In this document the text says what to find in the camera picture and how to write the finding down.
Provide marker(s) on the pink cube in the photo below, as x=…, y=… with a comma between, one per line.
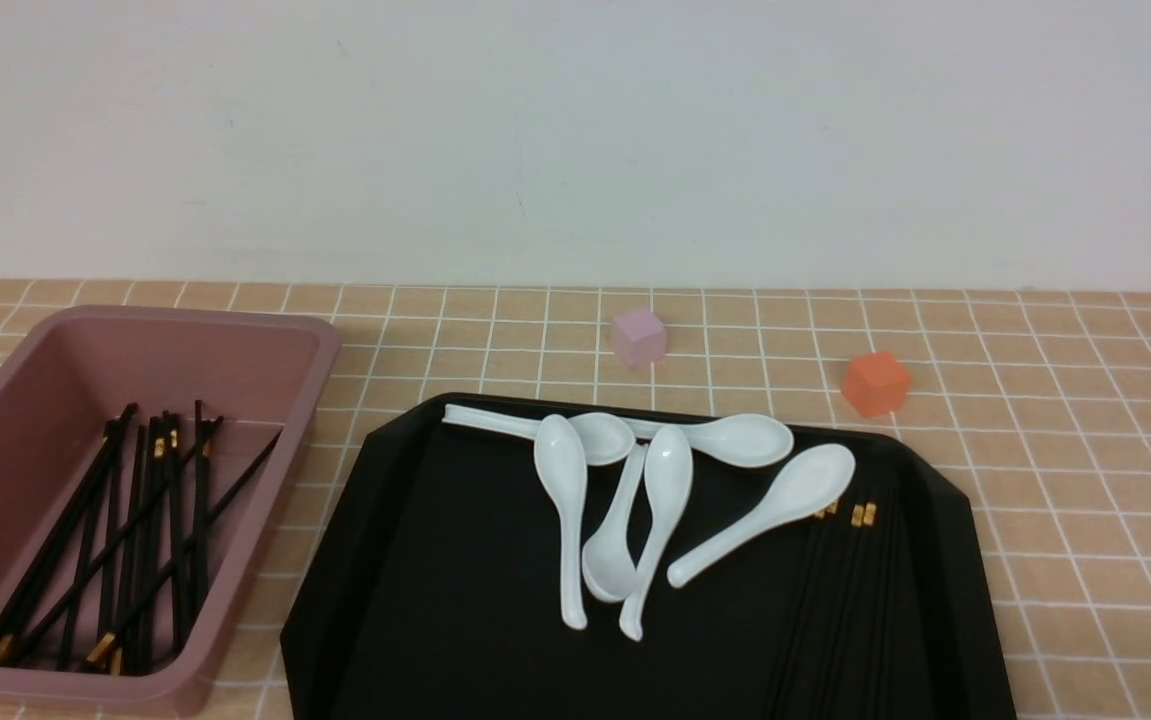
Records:
x=638, y=338

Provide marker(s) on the white spoon small middle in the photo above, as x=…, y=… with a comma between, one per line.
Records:
x=606, y=563

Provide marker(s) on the black plastic tray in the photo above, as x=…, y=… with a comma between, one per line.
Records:
x=435, y=594

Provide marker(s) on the black chopstick gold band tray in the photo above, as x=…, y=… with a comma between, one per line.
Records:
x=785, y=703
x=835, y=609
x=802, y=579
x=854, y=575

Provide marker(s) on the orange cube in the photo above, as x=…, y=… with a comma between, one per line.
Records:
x=876, y=384

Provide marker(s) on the black chopstick leaning in bin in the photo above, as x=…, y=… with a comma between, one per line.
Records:
x=156, y=552

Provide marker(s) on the pink plastic bin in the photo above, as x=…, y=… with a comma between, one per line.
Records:
x=264, y=374

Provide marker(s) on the white spoon far left handle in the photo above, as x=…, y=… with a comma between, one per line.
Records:
x=606, y=438

